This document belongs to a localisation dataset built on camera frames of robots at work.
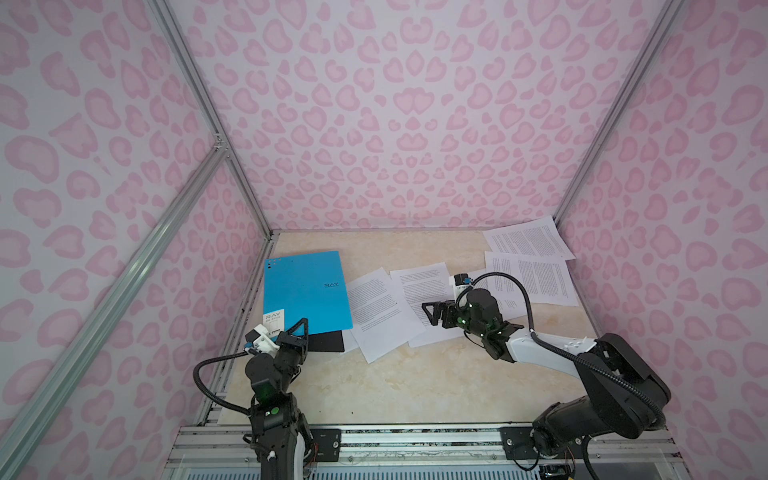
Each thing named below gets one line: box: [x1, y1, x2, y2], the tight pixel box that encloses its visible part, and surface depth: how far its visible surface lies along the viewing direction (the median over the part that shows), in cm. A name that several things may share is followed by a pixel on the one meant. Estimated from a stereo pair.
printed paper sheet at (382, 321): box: [347, 267, 426, 364], surface depth 99 cm
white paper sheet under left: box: [340, 329, 359, 355], surface depth 93 cm
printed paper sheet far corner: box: [482, 215, 576, 261], surface depth 120 cm
